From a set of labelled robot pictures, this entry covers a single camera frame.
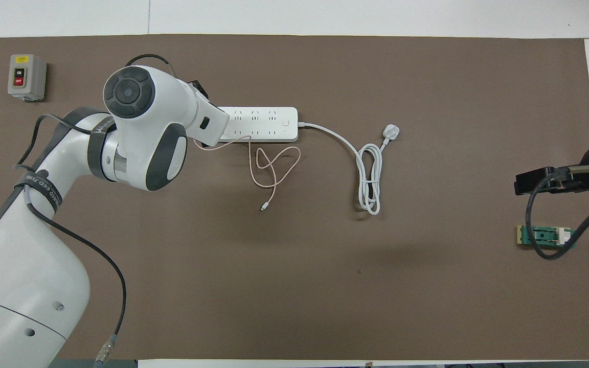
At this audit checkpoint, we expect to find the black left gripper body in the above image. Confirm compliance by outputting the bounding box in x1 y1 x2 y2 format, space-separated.
187 79 210 101

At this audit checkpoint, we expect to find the pink charging cable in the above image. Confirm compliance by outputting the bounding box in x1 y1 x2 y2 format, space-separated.
192 138 302 212

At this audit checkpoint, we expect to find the white power strip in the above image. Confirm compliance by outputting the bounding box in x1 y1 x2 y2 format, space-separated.
218 106 299 143

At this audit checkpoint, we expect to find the brown table mat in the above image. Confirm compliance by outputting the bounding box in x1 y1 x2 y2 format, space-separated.
0 34 589 361

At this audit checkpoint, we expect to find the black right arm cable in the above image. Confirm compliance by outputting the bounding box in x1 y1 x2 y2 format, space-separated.
528 164 589 260

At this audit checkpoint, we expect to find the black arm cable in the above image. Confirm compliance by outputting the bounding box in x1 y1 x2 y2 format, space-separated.
528 164 589 260
13 54 176 368

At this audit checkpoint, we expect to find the white power cord with plug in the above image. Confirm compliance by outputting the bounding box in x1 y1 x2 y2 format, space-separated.
298 121 401 216

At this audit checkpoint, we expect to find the grey on-off switch box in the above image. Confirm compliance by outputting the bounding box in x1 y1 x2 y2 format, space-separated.
8 54 48 102

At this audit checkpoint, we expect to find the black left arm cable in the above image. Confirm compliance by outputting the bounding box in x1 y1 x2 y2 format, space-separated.
13 54 176 368

